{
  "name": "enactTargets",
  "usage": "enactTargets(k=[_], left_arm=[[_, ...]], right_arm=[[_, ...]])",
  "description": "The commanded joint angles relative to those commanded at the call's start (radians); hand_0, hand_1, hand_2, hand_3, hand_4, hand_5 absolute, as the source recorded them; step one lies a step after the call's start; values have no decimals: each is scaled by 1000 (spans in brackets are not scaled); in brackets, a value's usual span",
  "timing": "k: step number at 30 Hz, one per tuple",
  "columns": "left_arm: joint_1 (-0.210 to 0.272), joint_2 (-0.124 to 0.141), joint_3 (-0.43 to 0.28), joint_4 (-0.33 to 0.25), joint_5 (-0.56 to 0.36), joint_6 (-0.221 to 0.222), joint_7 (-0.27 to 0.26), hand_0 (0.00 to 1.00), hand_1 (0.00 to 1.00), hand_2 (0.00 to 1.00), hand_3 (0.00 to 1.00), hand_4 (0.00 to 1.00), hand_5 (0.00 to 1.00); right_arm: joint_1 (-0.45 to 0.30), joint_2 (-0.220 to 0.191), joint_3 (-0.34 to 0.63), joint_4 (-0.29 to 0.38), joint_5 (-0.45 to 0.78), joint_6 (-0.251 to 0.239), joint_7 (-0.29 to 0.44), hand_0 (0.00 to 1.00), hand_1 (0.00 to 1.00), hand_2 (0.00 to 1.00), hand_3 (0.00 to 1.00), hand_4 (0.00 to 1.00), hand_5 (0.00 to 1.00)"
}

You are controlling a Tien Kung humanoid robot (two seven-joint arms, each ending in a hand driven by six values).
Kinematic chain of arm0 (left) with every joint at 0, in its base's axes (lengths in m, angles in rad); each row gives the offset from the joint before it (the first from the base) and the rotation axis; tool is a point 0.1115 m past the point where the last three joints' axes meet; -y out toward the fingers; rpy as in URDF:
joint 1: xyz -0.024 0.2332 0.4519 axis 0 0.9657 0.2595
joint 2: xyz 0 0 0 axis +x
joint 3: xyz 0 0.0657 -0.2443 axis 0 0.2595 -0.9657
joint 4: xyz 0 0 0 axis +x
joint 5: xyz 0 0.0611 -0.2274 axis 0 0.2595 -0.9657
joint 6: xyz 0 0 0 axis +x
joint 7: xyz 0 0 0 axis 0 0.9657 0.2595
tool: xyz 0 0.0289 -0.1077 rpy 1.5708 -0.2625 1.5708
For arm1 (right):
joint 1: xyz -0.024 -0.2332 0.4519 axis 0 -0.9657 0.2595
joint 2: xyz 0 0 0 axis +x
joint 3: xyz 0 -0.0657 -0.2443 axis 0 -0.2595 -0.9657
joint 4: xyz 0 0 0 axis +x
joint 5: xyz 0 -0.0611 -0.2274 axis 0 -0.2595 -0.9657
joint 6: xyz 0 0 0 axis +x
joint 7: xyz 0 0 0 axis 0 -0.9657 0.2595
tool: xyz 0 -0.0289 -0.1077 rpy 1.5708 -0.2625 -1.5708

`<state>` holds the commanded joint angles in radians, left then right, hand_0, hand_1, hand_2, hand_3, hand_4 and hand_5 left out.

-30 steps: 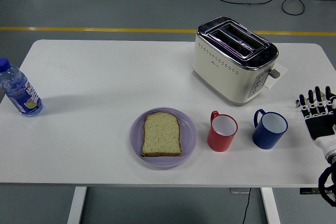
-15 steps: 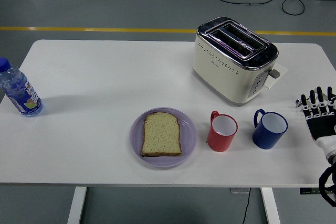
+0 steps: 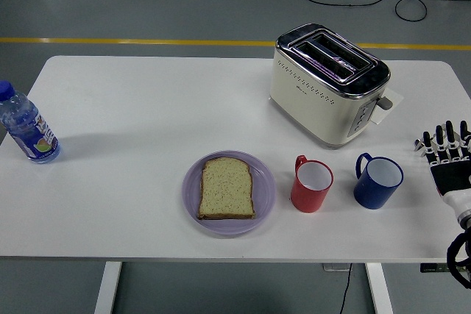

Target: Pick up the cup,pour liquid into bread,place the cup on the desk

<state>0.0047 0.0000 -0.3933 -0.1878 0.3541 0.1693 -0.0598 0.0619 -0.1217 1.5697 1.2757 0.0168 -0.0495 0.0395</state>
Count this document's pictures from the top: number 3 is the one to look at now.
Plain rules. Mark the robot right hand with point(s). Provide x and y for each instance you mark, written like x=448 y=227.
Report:
x=452 y=178

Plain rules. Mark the blue cup white inside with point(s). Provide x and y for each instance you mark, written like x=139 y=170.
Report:
x=371 y=196

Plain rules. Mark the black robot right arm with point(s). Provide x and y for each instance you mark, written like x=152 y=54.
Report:
x=450 y=262

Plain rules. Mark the red cup white inside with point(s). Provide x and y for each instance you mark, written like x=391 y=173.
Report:
x=307 y=199

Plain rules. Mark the slice of bread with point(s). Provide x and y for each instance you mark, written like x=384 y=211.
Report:
x=226 y=189

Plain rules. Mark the silver metal toast rack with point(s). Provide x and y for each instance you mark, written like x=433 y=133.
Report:
x=418 y=143

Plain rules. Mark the black table control panel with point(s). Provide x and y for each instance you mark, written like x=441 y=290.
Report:
x=434 y=268

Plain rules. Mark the white table leg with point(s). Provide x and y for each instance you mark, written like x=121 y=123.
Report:
x=108 y=288
x=379 y=288

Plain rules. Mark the grey box under table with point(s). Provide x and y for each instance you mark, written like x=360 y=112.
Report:
x=335 y=267

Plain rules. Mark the cream toaster chrome top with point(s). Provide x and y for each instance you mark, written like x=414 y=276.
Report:
x=312 y=108

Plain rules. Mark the purple round plate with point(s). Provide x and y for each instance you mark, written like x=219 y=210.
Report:
x=265 y=189

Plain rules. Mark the clear water bottle blue cap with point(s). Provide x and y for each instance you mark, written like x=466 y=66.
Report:
x=25 y=126

